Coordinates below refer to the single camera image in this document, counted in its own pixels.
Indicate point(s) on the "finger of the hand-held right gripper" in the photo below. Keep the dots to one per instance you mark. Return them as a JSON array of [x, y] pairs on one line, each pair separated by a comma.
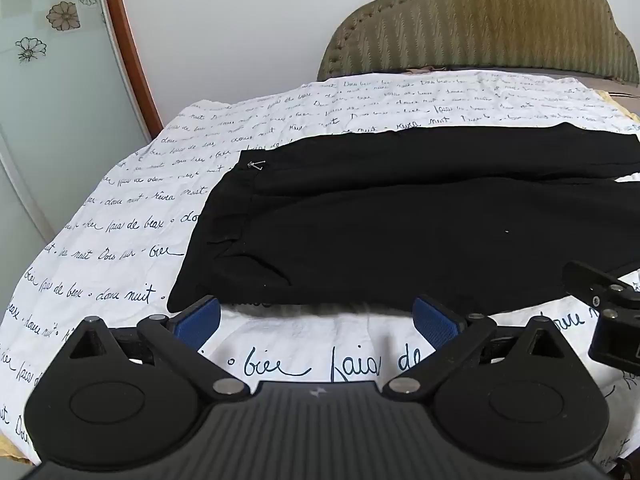
[[587, 280], [617, 342]]

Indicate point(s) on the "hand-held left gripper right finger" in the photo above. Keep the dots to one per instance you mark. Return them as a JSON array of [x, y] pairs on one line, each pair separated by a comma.
[[434, 321]]

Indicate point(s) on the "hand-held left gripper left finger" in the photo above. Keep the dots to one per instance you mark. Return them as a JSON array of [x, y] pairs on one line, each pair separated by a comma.
[[200, 321]]

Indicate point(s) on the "black pants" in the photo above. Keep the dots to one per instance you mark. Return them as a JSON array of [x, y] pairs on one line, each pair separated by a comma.
[[400, 220]]

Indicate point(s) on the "white script-printed bed sheet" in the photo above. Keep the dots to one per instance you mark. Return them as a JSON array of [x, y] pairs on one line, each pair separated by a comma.
[[130, 220]]

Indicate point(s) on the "frosted glass flower door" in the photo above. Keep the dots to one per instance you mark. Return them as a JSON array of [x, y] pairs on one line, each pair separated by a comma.
[[55, 110]]

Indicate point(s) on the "olive upholstered headboard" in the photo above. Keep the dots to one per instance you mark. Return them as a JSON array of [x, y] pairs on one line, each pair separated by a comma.
[[475, 20]]

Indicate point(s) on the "brown wooden door frame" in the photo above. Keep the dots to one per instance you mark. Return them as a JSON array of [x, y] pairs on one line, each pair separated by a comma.
[[132, 55]]

